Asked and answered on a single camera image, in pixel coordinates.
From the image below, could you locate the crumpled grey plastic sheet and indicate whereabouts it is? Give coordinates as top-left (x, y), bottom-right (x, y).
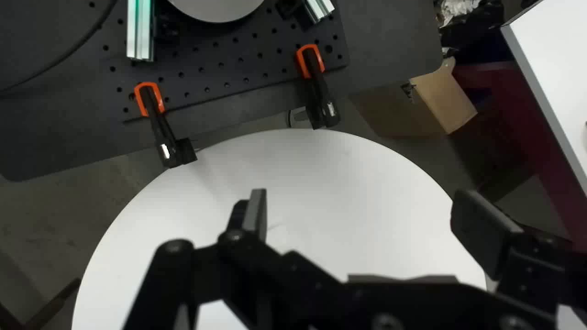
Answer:
top-left (437, 0), bottom-right (486, 29)

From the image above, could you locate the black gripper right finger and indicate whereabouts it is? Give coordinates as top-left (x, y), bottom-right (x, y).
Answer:
top-left (449, 189), bottom-right (576, 302)

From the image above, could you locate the white desk panel grey edge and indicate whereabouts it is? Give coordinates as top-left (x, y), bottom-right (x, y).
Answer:
top-left (499, 0), bottom-right (587, 198)

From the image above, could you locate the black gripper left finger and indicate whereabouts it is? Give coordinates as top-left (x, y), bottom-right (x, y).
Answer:
top-left (217, 187), bottom-right (290, 271)

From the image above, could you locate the black clamp orange handle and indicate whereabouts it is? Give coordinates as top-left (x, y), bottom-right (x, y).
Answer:
top-left (132, 80), bottom-right (200, 168)
top-left (294, 42), bottom-right (341, 130)

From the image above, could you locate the aluminium extrusion profile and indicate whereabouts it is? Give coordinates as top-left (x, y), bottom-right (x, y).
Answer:
top-left (301, 0), bottom-right (338, 25)
top-left (125, 0), bottom-right (158, 64)

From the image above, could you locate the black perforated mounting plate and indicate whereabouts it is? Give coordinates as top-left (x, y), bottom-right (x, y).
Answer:
top-left (99, 0), bottom-right (352, 124)

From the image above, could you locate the small open cardboard box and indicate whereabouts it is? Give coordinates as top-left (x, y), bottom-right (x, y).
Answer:
top-left (356, 55), bottom-right (479, 139)

